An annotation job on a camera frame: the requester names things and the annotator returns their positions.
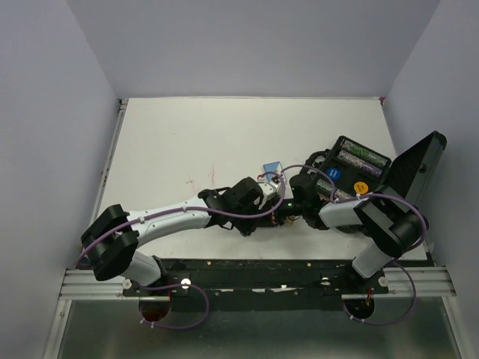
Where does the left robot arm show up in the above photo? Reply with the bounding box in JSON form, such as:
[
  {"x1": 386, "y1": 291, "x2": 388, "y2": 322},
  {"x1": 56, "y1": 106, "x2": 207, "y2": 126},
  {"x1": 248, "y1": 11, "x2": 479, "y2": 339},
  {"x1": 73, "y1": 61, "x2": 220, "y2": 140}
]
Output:
[{"x1": 80, "y1": 175, "x2": 286, "y2": 295}]

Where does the aluminium frame rail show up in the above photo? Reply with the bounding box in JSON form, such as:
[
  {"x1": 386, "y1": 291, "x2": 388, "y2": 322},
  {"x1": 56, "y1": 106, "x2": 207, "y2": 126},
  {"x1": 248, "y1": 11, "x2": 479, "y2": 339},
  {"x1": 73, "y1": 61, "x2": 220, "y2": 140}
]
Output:
[{"x1": 59, "y1": 266, "x2": 456, "y2": 301}]

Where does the blue small blind button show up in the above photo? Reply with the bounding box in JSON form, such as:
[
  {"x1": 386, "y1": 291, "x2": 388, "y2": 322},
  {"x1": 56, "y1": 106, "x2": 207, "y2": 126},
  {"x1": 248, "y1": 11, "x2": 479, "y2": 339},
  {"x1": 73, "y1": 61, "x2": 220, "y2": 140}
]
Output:
[{"x1": 326, "y1": 168, "x2": 341, "y2": 181}]

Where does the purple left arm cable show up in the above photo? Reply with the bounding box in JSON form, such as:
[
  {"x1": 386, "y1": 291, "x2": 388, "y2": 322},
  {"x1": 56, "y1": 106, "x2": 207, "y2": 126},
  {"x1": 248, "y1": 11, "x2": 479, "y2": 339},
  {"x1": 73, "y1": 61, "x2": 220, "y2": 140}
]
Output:
[{"x1": 76, "y1": 170, "x2": 287, "y2": 330}]

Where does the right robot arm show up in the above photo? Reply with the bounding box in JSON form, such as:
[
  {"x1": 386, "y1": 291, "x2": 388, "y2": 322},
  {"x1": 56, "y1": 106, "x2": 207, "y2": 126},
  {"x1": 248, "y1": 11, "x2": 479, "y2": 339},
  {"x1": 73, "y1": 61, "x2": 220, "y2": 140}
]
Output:
[{"x1": 271, "y1": 174, "x2": 429, "y2": 293}]

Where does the purple white chip roll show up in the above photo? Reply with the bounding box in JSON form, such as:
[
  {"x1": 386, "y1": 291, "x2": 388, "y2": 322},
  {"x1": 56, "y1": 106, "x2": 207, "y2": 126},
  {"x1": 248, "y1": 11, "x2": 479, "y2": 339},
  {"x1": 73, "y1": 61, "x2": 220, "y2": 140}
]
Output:
[{"x1": 338, "y1": 150, "x2": 382, "y2": 178}]

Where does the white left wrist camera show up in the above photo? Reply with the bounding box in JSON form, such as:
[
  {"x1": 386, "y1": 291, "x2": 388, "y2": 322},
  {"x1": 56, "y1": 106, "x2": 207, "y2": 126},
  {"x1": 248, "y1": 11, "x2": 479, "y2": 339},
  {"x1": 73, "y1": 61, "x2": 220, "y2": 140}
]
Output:
[{"x1": 257, "y1": 173, "x2": 287, "y2": 209}]

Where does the yellow big blind button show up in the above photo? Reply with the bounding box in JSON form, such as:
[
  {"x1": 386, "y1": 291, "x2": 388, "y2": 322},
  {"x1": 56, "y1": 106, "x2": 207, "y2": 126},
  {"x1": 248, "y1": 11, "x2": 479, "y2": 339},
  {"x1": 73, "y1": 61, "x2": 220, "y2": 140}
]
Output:
[{"x1": 353, "y1": 181, "x2": 369, "y2": 195}]

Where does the black poker set case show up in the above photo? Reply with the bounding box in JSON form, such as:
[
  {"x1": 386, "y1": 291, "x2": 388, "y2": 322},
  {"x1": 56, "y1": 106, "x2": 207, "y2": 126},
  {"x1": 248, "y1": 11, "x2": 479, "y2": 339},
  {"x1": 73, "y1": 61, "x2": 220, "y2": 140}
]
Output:
[{"x1": 299, "y1": 130, "x2": 448, "y2": 237}]

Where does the green blue chip roll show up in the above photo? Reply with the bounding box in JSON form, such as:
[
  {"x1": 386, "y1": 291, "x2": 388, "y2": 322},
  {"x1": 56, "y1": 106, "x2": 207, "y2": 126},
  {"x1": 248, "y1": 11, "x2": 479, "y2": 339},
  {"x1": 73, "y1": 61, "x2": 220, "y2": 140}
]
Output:
[{"x1": 316, "y1": 179, "x2": 333, "y2": 197}]

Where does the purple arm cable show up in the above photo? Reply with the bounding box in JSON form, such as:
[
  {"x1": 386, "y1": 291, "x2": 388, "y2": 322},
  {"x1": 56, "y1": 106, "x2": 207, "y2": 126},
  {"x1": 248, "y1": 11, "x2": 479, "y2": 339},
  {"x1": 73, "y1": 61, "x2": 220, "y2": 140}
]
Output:
[
  {"x1": 76, "y1": 170, "x2": 287, "y2": 330},
  {"x1": 279, "y1": 164, "x2": 430, "y2": 325}
]

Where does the blue playing card deck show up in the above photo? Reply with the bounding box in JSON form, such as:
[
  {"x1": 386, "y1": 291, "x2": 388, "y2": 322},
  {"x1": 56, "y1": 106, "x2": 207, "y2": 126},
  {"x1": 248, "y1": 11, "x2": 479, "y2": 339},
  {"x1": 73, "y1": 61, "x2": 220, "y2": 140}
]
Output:
[{"x1": 263, "y1": 162, "x2": 283, "y2": 181}]

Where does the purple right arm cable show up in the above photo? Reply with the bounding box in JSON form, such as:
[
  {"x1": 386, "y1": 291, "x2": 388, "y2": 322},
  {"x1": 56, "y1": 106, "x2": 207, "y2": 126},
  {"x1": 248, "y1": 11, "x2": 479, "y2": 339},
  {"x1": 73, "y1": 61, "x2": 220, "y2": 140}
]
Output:
[{"x1": 279, "y1": 164, "x2": 430, "y2": 325}]

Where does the tan blue chip roll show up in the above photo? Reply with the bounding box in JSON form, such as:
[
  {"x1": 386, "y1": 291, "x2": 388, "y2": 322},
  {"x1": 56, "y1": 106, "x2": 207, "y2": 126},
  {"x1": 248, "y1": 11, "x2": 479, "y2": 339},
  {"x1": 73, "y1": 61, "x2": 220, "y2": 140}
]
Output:
[{"x1": 334, "y1": 188, "x2": 356, "y2": 202}]

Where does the green purple chip roll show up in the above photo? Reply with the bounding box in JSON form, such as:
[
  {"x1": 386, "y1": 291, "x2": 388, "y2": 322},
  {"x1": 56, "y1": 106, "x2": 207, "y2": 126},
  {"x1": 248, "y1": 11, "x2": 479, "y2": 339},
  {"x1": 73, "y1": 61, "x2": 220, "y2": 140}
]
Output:
[{"x1": 341, "y1": 139, "x2": 388, "y2": 168}]

